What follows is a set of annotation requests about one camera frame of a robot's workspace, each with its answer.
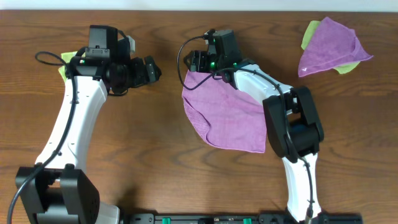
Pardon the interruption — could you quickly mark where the yellow-green folded cloth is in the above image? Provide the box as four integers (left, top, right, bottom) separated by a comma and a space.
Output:
58, 51, 77, 83

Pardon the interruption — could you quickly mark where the light green cloth under purple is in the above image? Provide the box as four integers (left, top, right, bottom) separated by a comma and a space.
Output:
301, 21, 360, 75

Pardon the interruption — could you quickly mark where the purple microfiber cloth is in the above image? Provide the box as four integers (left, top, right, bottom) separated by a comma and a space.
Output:
182, 77, 267, 153

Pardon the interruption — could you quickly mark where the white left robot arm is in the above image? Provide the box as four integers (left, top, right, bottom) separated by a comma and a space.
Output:
14, 25, 161, 223

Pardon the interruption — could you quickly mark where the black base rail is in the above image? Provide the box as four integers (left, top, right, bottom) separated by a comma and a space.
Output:
119, 212, 364, 224

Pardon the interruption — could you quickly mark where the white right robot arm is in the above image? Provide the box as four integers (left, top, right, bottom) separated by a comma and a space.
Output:
183, 50, 324, 223

